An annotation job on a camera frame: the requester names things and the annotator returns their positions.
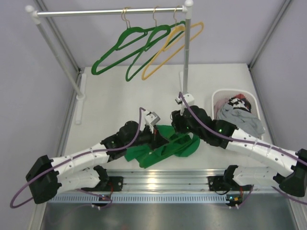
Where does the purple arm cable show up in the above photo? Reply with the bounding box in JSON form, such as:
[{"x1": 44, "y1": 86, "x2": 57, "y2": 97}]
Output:
[
  {"x1": 177, "y1": 91, "x2": 307, "y2": 207},
  {"x1": 9, "y1": 107, "x2": 152, "y2": 208}
]

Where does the white metal clothes rack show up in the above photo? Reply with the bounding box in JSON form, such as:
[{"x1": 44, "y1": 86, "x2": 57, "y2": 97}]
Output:
[{"x1": 25, "y1": 0, "x2": 193, "y2": 125}]

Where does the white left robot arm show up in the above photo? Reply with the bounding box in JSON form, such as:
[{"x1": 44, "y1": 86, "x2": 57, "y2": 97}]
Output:
[{"x1": 26, "y1": 121, "x2": 169, "y2": 204}]

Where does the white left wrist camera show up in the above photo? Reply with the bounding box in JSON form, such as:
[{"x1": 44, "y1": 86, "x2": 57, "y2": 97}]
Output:
[{"x1": 143, "y1": 110, "x2": 160, "y2": 134}]

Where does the green tank top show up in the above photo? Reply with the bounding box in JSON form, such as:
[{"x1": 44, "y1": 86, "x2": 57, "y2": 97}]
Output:
[{"x1": 124, "y1": 125, "x2": 200, "y2": 169}]

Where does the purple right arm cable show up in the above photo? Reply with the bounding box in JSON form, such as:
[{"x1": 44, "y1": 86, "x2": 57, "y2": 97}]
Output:
[{"x1": 177, "y1": 91, "x2": 307, "y2": 207}]

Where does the perforated cable tray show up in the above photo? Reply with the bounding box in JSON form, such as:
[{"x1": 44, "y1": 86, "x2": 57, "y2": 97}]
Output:
[{"x1": 49, "y1": 193, "x2": 240, "y2": 204}]

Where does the white laundry basket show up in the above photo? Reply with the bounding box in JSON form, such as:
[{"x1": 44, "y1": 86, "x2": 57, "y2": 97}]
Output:
[{"x1": 211, "y1": 89, "x2": 264, "y2": 141}]

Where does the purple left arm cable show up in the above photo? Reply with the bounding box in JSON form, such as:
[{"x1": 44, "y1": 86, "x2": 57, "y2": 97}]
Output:
[{"x1": 9, "y1": 107, "x2": 152, "y2": 208}]

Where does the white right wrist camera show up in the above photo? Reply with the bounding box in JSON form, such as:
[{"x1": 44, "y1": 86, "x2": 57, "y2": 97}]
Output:
[{"x1": 175, "y1": 93, "x2": 195, "y2": 115}]

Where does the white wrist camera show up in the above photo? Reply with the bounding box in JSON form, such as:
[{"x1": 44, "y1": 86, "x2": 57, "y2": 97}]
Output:
[
  {"x1": 143, "y1": 110, "x2": 160, "y2": 134},
  {"x1": 175, "y1": 93, "x2": 195, "y2": 115}
]

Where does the yellow hanger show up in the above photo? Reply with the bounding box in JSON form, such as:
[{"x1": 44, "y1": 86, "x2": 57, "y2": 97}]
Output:
[{"x1": 141, "y1": 6, "x2": 206, "y2": 81}]

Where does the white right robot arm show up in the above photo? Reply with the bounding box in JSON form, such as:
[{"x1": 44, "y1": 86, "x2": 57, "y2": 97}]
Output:
[{"x1": 171, "y1": 106, "x2": 307, "y2": 197}]

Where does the aluminium mounting rail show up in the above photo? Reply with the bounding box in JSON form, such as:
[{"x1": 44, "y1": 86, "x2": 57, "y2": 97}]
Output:
[{"x1": 107, "y1": 169, "x2": 224, "y2": 193}]

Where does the grey garment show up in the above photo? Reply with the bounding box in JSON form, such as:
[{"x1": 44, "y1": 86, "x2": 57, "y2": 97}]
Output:
[{"x1": 217, "y1": 104, "x2": 265, "y2": 138}]

